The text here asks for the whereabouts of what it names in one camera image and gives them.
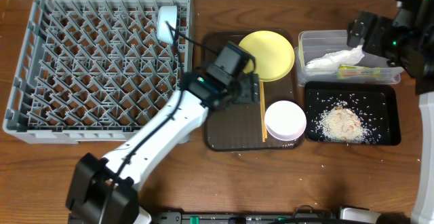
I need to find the yellow plate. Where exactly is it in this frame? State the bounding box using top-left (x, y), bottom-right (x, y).
top-left (239, 31), bottom-right (295, 82)

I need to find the green snack wrapper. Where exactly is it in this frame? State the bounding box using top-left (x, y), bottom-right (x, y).
top-left (336, 65), bottom-right (381, 79)

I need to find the rice food waste pile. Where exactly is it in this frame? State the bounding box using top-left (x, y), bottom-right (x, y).
top-left (307, 92), bottom-right (389, 145)

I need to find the light blue bowl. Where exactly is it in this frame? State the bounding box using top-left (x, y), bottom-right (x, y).
top-left (157, 5), bottom-right (178, 45)

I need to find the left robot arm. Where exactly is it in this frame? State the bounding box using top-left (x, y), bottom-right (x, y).
top-left (66, 42), bottom-right (256, 223)

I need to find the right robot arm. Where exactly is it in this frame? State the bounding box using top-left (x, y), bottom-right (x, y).
top-left (347, 0), bottom-right (433, 223)

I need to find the black waste tray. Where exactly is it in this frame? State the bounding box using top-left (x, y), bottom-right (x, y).
top-left (304, 81), bottom-right (401, 146)

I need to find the wooden chopstick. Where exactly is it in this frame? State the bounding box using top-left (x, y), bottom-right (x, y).
top-left (262, 81), bottom-right (269, 140)
top-left (259, 81), bottom-right (266, 143)

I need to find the dark brown serving tray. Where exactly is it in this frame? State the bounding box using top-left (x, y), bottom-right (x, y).
top-left (201, 30), bottom-right (306, 152)

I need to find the clear plastic bin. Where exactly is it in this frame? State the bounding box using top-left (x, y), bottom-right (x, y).
top-left (294, 30), bottom-right (403, 86)

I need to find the white pink bowl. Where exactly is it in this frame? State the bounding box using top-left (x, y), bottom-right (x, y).
top-left (264, 100), bottom-right (307, 141)

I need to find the grey dish rack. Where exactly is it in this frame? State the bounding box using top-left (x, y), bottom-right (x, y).
top-left (3, 0), bottom-right (195, 144)

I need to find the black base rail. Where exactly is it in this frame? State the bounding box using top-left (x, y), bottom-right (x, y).
top-left (67, 206), bottom-right (411, 224)

